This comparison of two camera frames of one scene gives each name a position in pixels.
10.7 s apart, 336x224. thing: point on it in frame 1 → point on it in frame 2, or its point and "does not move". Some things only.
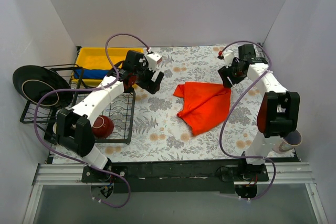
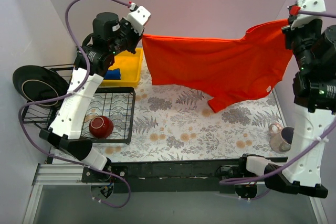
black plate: (32, 82) does not move
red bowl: (103, 126) does not move
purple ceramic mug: (294, 138) does not move
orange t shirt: (205, 106) → (243, 69)
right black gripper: (227, 74) → (289, 36)
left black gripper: (151, 83) → (132, 39)
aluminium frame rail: (280, 174) does not move
